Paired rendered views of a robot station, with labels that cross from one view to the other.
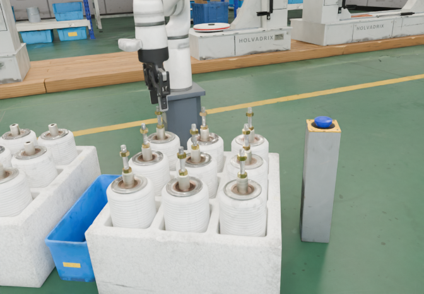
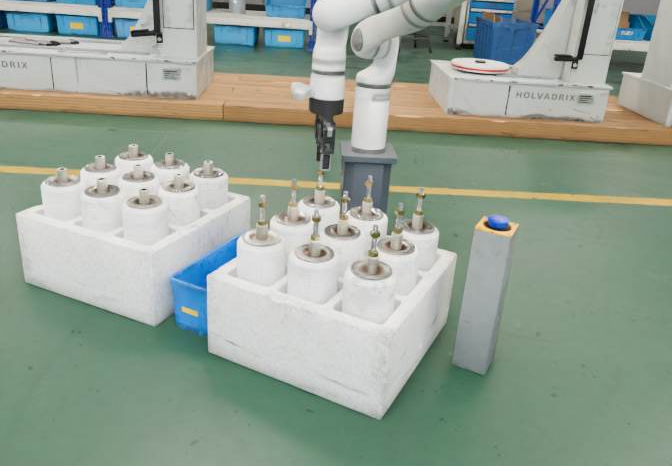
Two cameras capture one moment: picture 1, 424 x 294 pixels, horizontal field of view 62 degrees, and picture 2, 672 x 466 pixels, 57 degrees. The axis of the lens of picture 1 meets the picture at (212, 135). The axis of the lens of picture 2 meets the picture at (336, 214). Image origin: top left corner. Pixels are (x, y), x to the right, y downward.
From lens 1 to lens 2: 47 cm
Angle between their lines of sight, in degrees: 14
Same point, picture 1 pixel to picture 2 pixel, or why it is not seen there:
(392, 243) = (565, 398)
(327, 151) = (493, 257)
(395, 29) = not seen: outside the picture
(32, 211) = (165, 244)
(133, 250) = (248, 305)
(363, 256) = (517, 399)
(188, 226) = (307, 295)
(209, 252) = (319, 324)
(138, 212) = (262, 268)
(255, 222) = (374, 307)
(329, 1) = not seen: outside the picture
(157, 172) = (297, 236)
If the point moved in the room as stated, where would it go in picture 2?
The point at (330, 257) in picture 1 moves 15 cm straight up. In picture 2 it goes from (476, 388) to (488, 324)
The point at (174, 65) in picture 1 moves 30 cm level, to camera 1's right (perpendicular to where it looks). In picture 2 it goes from (364, 120) to (482, 136)
